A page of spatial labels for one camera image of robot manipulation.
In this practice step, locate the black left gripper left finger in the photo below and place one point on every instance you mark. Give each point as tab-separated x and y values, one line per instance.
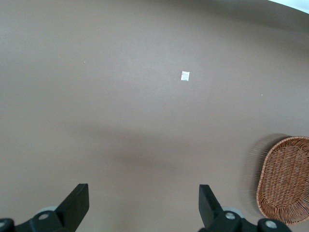
72	212

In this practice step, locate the brown wicker basket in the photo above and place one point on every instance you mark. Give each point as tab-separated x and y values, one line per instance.
285	183

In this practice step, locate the small square tape piece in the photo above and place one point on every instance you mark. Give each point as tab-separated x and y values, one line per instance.
185	76

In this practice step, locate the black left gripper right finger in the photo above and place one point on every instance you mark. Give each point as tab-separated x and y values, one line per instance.
212	212

